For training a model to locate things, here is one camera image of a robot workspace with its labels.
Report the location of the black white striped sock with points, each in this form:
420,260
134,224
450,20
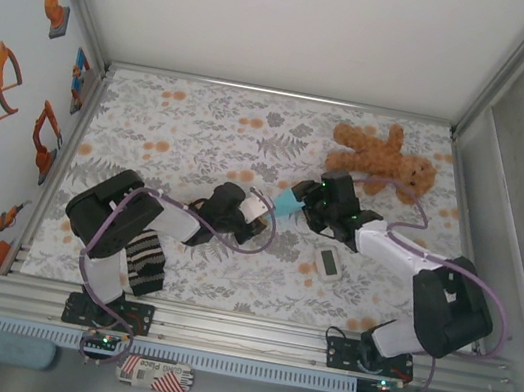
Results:
145,267

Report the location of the floral printed tablecloth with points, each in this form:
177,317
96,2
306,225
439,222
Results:
251,285

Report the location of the red striped printed pouch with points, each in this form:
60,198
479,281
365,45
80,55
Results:
154,374

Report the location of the white digital timer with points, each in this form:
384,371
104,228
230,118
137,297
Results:
328,264

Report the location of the blue-grey oval pouch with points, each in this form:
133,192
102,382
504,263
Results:
16,350

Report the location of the brown teddy bear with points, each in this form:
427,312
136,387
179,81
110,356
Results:
386,154

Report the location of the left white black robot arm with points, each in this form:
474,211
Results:
176,221

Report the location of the wide aluminium base rail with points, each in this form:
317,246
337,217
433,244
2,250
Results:
242,335

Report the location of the light blue cloth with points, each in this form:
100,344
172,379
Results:
287,204

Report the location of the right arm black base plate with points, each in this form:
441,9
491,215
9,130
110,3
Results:
341,352

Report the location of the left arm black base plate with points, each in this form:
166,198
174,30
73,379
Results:
141,317

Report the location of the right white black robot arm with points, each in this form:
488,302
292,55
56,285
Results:
394,250

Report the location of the aluminium side rail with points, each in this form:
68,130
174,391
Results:
471,243
59,170

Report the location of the aluminium rear rail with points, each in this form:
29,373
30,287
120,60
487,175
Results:
280,93

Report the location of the small circuit board with LEDs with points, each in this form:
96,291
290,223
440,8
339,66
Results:
383,384
103,342

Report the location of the blue orange machine wall sticker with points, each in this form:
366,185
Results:
79,80

